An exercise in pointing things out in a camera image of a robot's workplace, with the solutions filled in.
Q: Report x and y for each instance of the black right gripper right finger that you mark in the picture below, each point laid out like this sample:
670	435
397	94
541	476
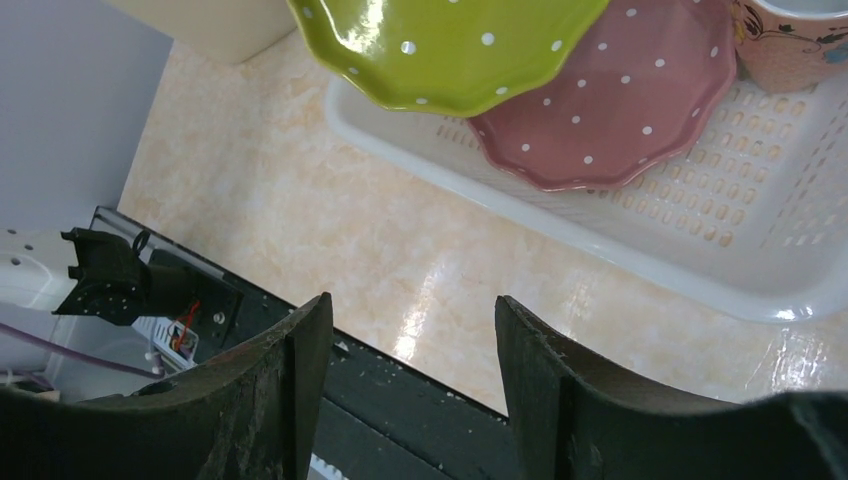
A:
575	414

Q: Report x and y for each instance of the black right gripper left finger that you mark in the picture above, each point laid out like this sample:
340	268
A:
248	413

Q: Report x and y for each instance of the white perforated plastic basket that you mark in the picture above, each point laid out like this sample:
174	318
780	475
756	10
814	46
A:
750	221

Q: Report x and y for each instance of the pink polka dot plate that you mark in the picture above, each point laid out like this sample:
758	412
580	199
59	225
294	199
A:
637	90

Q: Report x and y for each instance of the green polka dot plate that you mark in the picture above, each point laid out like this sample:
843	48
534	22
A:
455	58

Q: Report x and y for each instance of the pink floral mug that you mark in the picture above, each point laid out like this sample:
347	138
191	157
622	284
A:
790	45

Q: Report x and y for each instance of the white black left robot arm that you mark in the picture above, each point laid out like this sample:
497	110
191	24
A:
80	272

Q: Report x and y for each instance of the beige plastic waste bin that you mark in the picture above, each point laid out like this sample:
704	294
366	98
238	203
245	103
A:
226	31

